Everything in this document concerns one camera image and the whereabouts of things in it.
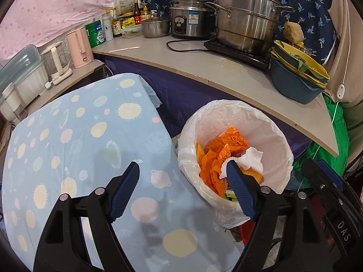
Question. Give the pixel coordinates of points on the white power plug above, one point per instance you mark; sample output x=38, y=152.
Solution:
x=48, y=85

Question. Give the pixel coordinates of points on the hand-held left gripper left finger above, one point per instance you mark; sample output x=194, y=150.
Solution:
x=124, y=192

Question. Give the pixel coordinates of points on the large steel steamer pot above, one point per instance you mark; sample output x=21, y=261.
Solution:
x=246, y=19

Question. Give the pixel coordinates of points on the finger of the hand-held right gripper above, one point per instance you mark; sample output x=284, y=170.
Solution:
x=344, y=231

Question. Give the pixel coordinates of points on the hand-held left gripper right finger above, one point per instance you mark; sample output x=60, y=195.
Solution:
x=241, y=189

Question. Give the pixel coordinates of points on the yellow label food container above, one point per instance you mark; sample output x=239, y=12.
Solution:
x=129, y=24

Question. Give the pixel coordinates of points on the green tin can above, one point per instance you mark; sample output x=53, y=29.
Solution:
x=95, y=35

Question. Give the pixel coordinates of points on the white cylindrical jar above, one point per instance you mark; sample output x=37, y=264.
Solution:
x=12, y=97

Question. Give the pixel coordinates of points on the white thermos bottle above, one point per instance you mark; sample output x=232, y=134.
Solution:
x=107, y=29

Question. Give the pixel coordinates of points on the dark purple counter skirt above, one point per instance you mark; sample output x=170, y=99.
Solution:
x=184, y=90

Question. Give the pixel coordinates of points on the small steel pot with lid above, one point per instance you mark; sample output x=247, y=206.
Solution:
x=156, y=28

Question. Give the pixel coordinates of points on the pink electric kettle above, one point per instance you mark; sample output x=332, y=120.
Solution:
x=79, y=48

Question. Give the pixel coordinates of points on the trash bin with white liner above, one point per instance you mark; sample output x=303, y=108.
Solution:
x=255, y=119

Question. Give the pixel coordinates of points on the black induction cooker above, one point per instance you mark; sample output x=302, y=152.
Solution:
x=235, y=55

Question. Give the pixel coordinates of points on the glass electric kettle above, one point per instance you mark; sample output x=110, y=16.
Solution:
x=56, y=62

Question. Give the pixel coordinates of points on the stacked yellow and teal bowls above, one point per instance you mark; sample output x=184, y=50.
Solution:
x=312, y=68

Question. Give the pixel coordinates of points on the dish container with clear lid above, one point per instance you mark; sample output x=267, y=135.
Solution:
x=25, y=73

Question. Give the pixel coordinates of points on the white cardboard box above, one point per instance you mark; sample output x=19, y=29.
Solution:
x=126, y=4

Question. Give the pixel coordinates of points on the orange plastic bag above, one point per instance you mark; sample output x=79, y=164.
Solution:
x=215, y=164

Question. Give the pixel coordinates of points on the tall dark bottle red label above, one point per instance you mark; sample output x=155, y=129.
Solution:
x=137, y=14

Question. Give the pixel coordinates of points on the beige cloth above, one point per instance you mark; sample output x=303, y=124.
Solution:
x=348, y=34

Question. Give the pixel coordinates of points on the green wasabi box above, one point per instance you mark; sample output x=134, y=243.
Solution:
x=230, y=197

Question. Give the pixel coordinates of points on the orange foam fruit net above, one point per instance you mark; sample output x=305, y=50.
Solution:
x=255, y=175
x=199, y=153

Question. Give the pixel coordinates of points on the green plastic bag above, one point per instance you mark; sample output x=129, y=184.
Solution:
x=334, y=138

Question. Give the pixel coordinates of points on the steel rice cooker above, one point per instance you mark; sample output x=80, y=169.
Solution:
x=192, y=19

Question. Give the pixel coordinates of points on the light blue printed tablecloth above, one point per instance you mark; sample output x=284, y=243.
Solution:
x=85, y=147

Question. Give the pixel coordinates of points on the yellow loofah sponge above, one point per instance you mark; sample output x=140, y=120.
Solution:
x=293, y=31

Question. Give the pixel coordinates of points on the dark sauce bottle white label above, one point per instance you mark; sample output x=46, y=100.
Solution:
x=116, y=27

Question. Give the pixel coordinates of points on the yellow pump bottle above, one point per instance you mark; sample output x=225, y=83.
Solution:
x=146, y=14

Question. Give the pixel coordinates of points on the pink dotted cloth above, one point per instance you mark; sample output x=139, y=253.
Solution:
x=56, y=5

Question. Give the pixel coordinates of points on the white paper towel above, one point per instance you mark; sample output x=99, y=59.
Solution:
x=252, y=158

